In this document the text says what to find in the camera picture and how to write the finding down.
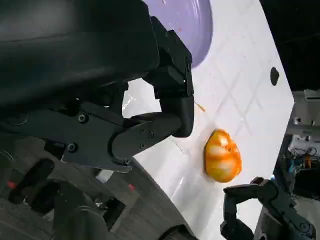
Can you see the lilac plate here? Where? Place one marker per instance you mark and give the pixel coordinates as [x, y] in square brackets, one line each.
[197, 32]

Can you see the black robot body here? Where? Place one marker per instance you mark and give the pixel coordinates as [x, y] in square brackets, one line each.
[62, 205]

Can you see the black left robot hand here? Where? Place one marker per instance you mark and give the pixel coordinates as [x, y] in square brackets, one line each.
[75, 55]

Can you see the black round table grommet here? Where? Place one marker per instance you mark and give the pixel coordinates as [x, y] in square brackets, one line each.
[274, 75]

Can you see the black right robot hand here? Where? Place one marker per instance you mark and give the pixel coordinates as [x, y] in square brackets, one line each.
[275, 200]

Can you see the small orange crumb sliver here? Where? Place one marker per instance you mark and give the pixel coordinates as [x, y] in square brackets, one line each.
[201, 107]

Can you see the orange white toy bread roll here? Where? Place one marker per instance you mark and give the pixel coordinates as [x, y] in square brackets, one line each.
[223, 156]

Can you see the white workshop machine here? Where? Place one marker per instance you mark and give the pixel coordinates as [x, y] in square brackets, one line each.
[306, 112]

